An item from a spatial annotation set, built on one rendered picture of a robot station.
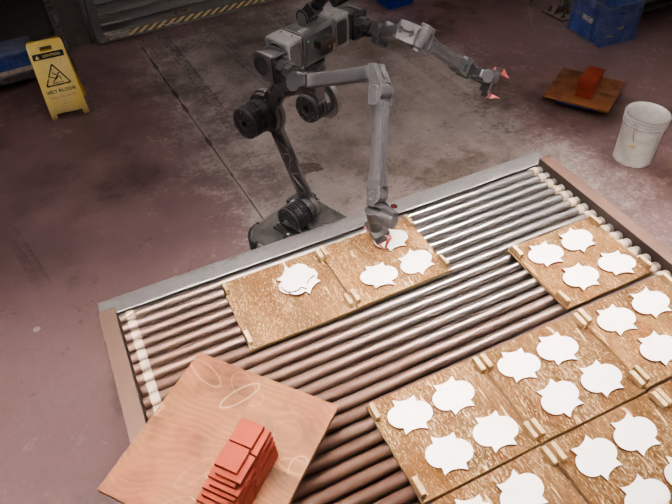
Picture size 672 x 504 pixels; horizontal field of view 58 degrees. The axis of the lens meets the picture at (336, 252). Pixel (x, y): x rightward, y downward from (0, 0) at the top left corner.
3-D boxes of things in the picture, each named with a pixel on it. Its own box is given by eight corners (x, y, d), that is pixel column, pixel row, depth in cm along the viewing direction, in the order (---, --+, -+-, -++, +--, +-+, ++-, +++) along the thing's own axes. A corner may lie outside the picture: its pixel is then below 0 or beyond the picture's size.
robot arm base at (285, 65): (288, 76, 254) (285, 49, 246) (302, 82, 250) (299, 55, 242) (273, 84, 250) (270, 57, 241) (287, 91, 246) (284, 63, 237)
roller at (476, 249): (138, 379, 210) (134, 371, 207) (580, 208, 265) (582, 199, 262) (141, 390, 207) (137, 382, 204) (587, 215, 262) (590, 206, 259)
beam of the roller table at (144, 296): (101, 313, 236) (96, 302, 231) (534, 161, 294) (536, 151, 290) (105, 328, 230) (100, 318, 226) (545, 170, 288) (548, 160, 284)
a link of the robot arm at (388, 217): (381, 188, 233) (368, 190, 226) (406, 197, 227) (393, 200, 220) (374, 217, 237) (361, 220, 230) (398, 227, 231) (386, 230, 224)
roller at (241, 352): (141, 391, 207) (137, 383, 204) (588, 215, 262) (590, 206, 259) (144, 402, 204) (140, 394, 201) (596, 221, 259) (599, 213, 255)
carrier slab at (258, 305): (221, 286, 234) (220, 283, 233) (318, 252, 246) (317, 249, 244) (250, 352, 211) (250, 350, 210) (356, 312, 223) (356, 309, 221)
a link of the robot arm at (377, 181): (382, 86, 226) (366, 84, 217) (395, 85, 223) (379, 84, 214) (378, 200, 235) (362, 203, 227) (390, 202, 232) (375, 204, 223)
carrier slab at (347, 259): (318, 251, 246) (317, 248, 245) (405, 219, 258) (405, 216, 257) (358, 310, 223) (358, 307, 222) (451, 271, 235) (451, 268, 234)
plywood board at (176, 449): (99, 492, 167) (97, 489, 166) (200, 355, 199) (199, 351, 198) (255, 571, 151) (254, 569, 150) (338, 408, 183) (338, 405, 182)
